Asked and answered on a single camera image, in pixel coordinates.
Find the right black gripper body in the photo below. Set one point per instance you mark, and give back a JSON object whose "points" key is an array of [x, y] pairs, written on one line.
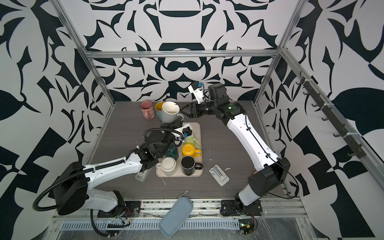
{"points": [[208, 108]]}

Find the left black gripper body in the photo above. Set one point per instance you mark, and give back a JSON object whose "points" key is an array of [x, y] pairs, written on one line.
{"points": [[167, 140]]}

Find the grey ceramic mug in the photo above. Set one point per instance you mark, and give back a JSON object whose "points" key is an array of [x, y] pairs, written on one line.
{"points": [[170, 112]]}

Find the light blue butterfly mug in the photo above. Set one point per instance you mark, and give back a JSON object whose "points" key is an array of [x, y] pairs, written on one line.
{"points": [[158, 108]]}

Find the pink ceramic mug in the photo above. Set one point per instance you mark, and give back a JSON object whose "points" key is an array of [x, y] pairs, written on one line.
{"points": [[148, 110]]}

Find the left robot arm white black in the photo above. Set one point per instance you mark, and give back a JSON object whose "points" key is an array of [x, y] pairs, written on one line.
{"points": [[77, 185]]}

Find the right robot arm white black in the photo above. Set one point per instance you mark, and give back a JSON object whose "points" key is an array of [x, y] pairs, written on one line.
{"points": [[271, 170]]}

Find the dark green mug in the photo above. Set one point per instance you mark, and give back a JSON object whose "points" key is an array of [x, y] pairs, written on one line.
{"points": [[172, 152]]}

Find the white cream mug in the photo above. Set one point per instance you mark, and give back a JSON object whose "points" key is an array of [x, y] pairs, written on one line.
{"points": [[166, 167]]}

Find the yellow mug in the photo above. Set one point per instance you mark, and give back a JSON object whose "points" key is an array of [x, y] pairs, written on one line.
{"points": [[189, 149]]}

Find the light green mug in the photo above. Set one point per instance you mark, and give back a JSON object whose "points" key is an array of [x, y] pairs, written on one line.
{"points": [[192, 140]]}

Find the black mug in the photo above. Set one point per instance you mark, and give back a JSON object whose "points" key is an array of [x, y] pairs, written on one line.
{"points": [[189, 165]]}

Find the beige serving tray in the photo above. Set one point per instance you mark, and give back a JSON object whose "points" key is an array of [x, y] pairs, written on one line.
{"points": [[196, 128]]}

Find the blue-grey pencil case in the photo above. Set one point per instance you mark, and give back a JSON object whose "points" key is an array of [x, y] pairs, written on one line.
{"points": [[176, 216]]}

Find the green circuit board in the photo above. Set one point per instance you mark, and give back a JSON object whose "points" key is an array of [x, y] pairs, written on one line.
{"points": [[247, 228]]}

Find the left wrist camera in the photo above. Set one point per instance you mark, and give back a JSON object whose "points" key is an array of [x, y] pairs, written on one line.
{"points": [[183, 132]]}

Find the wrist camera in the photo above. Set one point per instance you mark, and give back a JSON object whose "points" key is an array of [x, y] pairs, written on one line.
{"points": [[196, 89], [183, 132]]}

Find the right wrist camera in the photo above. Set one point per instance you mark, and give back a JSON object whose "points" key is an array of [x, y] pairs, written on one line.
{"points": [[196, 89]]}

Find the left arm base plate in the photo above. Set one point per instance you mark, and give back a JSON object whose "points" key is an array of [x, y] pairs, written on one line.
{"points": [[124, 208]]}

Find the white cable duct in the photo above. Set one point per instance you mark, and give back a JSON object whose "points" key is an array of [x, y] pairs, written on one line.
{"points": [[189, 224]]}

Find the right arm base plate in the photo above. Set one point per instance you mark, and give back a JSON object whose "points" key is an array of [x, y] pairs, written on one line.
{"points": [[230, 208]]}

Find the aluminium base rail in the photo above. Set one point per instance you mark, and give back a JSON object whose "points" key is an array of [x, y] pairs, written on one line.
{"points": [[207, 208]]}

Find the wall hook rack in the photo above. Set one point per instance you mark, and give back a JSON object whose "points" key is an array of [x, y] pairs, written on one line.
{"points": [[333, 115]]}

